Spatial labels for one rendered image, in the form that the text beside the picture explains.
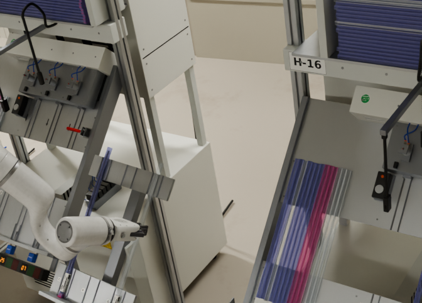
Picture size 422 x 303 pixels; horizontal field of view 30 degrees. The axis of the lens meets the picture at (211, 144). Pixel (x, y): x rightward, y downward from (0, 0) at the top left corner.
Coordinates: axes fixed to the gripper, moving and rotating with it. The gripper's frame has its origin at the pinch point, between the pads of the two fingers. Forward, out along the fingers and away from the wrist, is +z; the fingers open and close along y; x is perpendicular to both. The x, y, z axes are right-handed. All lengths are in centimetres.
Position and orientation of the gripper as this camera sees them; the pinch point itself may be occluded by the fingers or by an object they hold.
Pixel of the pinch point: (139, 229)
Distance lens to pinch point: 244.2
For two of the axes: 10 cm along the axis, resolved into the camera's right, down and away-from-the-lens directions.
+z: 5.7, 0.6, 8.2
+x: -2.1, 9.7, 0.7
